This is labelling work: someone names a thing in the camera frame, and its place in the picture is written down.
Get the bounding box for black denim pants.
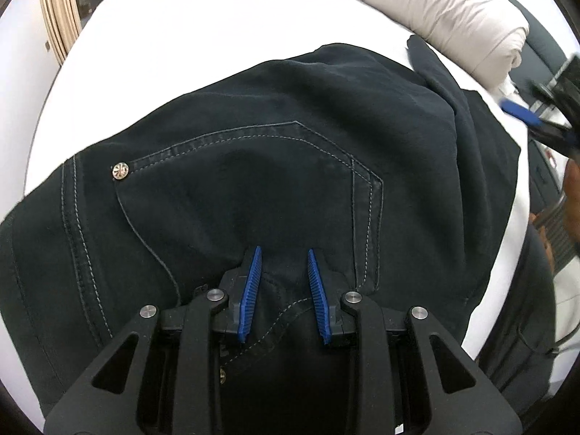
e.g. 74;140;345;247
1;36;520;414

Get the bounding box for person's right hand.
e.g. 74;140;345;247
562;159;580;252

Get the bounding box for dark grey headboard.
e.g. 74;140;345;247
508;0;567;84

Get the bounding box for rolled beige duvet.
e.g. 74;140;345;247
362;0;529;90

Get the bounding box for white bed mattress sheet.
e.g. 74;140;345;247
0;0;531;431

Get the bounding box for beige left curtain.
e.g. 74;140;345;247
39;0;82;66

